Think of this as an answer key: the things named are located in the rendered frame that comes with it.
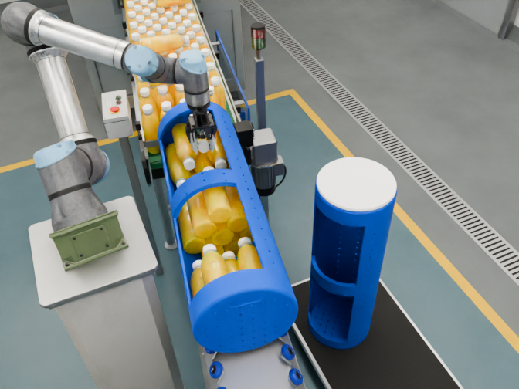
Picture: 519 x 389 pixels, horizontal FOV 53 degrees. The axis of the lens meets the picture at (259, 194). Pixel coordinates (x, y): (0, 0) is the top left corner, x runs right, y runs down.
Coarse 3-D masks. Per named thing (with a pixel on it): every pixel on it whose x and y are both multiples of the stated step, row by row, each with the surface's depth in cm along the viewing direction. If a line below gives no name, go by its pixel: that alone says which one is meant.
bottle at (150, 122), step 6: (144, 114) 210; (150, 114) 209; (156, 114) 212; (144, 120) 209; (150, 120) 209; (156, 120) 211; (144, 126) 211; (150, 126) 210; (156, 126) 212; (144, 132) 214; (150, 132) 212; (156, 132) 213; (150, 138) 214; (156, 138) 215; (150, 150) 219; (156, 150) 219
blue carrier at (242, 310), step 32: (160, 128) 190; (224, 128) 181; (192, 192) 157; (256, 192) 165; (256, 224) 148; (192, 256) 166; (224, 288) 129; (256, 288) 129; (288, 288) 136; (192, 320) 134; (224, 320) 134; (256, 320) 137; (288, 320) 141; (224, 352) 144
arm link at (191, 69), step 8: (184, 56) 146; (192, 56) 146; (200, 56) 146; (176, 64) 148; (184, 64) 145; (192, 64) 145; (200, 64) 146; (176, 72) 148; (184, 72) 147; (192, 72) 146; (200, 72) 147; (176, 80) 149; (184, 80) 149; (192, 80) 148; (200, 80) 149; (208, 80) 152; (184, 88) 152; (192, 88) 150; (200, 88) 150; (208, 88) 153
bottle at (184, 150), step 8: (176, 128) 191; (184, 128) 191; (176, 136) 189; (184, 136) 187; (176, 144) 186; (184, 144) 183; (176, 152) 185; (184, 152) 182; (192, 152) 182; (184, 160) 181
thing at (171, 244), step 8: (224, 88) 256; (136, 96) 254; (136, 104) 249; (136, 112) 244; (232, 112) 241; (144, 152) 222; (248, 152) 226; (144, 160) 218; (248, 160) 229; (144, 168) 218; (160, 168) 244; (152, 176) 241; (160, 176) 240; (160, 184) 268; (160, 192) 271; (160, 200) 275; (160, 208) 279; (168, 208) 281; (168, 216) 285; (168, 224) 288; (168, 232) 292; (168, 240) 296; (168, 248) 300
